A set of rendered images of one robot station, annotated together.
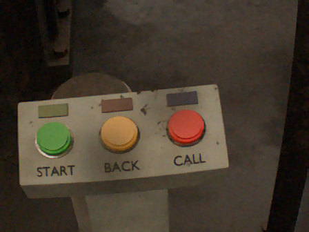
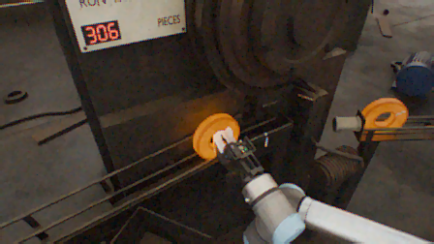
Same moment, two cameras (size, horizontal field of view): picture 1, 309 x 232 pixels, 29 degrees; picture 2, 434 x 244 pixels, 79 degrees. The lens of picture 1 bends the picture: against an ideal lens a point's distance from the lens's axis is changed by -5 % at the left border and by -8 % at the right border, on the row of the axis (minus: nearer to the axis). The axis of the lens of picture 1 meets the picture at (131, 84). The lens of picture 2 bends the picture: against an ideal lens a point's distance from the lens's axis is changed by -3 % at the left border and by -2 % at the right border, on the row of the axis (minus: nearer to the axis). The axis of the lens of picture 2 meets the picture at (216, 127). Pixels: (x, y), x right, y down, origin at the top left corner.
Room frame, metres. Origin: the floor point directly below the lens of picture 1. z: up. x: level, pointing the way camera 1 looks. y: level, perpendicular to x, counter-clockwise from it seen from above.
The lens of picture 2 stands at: (0.69, 1.20, 1.30)
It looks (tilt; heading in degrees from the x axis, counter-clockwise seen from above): 39 degrees down; 329
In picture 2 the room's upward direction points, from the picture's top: straight up
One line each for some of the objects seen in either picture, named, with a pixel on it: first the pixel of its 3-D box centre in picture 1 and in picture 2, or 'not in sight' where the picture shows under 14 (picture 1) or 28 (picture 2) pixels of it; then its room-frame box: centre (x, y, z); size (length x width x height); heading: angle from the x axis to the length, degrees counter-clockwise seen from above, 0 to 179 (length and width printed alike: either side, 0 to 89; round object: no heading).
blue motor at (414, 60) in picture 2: not in sight; (418, 72); (1.65, -1.55, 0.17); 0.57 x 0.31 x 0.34; 110
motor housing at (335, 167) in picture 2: not in sight; (324, 196); (1.10, 0.37, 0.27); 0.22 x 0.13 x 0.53; 90
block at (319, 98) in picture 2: not in sight; (304, 114); (1.25, 0.46, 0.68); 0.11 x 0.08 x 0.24; 0
